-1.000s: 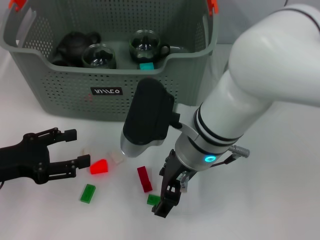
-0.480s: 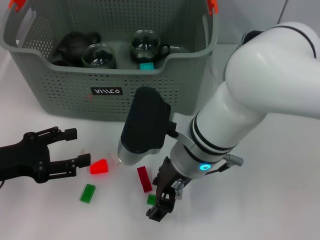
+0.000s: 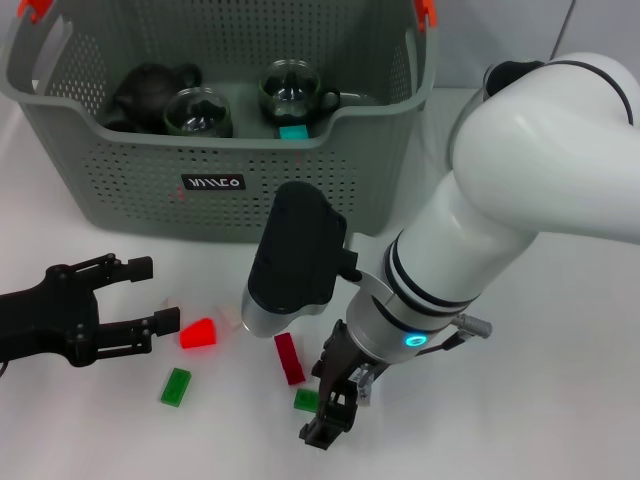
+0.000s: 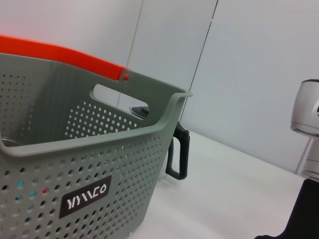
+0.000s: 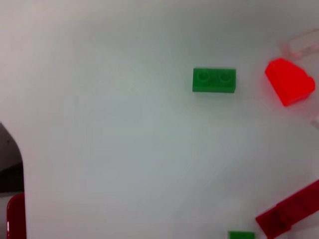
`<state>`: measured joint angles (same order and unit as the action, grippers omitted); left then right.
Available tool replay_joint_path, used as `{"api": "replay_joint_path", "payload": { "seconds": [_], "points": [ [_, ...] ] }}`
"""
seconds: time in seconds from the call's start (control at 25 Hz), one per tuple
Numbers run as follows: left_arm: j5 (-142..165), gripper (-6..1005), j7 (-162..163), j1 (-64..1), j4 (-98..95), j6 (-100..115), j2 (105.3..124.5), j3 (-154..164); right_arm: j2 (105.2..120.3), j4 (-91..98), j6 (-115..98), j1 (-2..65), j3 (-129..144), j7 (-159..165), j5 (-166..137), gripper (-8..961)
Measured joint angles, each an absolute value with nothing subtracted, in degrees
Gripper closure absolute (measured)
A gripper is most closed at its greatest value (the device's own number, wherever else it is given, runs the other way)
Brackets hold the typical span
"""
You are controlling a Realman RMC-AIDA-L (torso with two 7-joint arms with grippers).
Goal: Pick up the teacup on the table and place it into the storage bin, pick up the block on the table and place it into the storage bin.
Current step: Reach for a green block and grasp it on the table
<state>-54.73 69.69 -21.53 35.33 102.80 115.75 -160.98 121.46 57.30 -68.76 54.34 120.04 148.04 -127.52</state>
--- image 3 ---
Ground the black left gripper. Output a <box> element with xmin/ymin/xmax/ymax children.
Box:
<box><xmin>0</xmin><ymin>252</ymin><xmax>182</xmax><ymax>369</ymax></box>

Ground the grey perforated storage bin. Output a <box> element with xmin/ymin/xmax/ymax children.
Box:
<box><xmin>0</xmin><ymin>0</ymin><xmax>440</xmax><ymax>245</ymax></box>

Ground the glass teacup with black base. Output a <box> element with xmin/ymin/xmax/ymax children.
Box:
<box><xmin>162</xmin><ymin>85</ymin><xmax>235</xmax><ymax>139</ymax></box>
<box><xmin>257</xmin><ymin>59</ymin><xmax>342</xmax><ymax>130</ymax></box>

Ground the orange bin handle clip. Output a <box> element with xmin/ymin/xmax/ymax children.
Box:
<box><xmin>18</xmin><ymin>0</ymin><xmax>54</xmax><ymax>24</ymax></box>
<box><xmin>415</xmin><ymin>0</ymin><xmax>439</xmax><ymax>32</ymax></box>

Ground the right wrist camera housing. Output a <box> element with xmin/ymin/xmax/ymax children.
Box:
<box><xmin>241</xmin><ymin>180</ymin><xmax>362</xmax><ymax>340</ymax></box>

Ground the right arm gripper cable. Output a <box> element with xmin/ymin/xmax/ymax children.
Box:
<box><xmin>355</xmin><ymin>310</ymin><xmax>495</xmax><ymax>410</ymax></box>

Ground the glass teapot with black handle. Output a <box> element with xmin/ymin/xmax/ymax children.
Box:
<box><xmin>446</xmin><ymin>58</ymin><xmax>545</xmax><ymax>169</ymax></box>

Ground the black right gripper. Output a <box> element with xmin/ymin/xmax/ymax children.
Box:
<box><xmin>298</xmin><ymin>319</ymin><xmax>391</xmax><ymax>450</ymax></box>

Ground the dark clay teapot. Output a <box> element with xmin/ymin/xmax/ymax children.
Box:
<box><xmin>106</xmin><ymin>62</ymin><xmax>204</xmax><ymax>134</ymax></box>

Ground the dark red long brick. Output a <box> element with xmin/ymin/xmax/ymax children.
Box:
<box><xmin>273</xmin><ymin>332</ymin><xmax>306</xmax><ymax>386</ymax></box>

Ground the red building brick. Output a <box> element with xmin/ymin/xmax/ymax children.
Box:
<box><xmin>179</xmin><ymin>318</ymin><xmax>220</xmax><ymax>351</ymax></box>

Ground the green building brick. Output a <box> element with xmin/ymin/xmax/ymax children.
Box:
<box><xmin>293</xmin><ymin>387</ymin><xmax>321</xmax><ymax>414</ymax></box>
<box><xmin>159</xmin><ymin>367</ymin><xmax>194</xmax><ymax>407</ymax></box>

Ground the thin grey background cable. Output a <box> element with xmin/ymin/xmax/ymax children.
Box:
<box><xmin>548</xmin><ymin>0</ymin><xmax>576</xmax><ymax>60</ymax></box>

